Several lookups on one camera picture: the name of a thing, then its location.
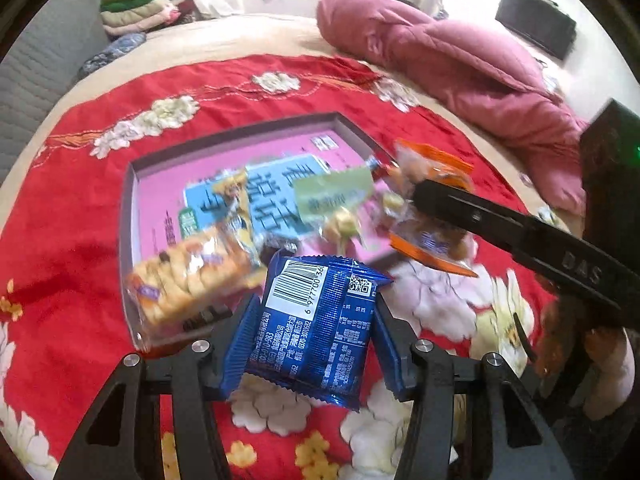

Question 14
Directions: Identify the black television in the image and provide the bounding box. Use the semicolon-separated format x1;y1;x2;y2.
495;0;577;61

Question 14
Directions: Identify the pink quilt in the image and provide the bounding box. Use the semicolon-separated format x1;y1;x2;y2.
316;0;591;216

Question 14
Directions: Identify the orange snack packet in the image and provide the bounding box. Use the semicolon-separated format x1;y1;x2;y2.
387;140;481;279

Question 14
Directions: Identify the yellow cartoon snack packet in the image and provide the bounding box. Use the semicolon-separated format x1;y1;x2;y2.
212;170;263;266

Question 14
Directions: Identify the grey shallow cardboard box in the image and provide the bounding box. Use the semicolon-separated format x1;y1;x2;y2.
117;111;418;358

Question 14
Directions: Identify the clear bread packet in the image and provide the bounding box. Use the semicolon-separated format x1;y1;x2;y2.
124;225;268;353

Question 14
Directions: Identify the stack of folded clothes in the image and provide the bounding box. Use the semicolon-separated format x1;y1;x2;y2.
100;0;201;36

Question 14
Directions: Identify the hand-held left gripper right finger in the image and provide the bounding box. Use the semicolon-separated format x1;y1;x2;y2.
372;292;576;480

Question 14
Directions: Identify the blue snack packet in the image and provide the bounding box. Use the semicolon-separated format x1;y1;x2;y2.
225;255;394;413

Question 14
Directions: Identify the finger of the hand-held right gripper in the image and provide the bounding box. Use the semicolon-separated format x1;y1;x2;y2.
411;179;532;257

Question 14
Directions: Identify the pale green snack packet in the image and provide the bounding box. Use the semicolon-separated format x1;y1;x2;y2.
292;166;376;256

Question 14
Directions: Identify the pink book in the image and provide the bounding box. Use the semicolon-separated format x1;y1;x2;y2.
135;120;396;321

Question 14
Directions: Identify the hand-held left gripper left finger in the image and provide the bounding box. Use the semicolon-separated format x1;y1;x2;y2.
52;292;261;480

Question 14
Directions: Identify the blue floral cloth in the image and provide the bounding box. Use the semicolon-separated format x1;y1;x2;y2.
80;32;148;76

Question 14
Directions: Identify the person's right hand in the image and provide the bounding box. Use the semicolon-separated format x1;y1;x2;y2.
540;305;636;421

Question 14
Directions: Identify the red floral blanket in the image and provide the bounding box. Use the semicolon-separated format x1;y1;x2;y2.
0;54;591;480

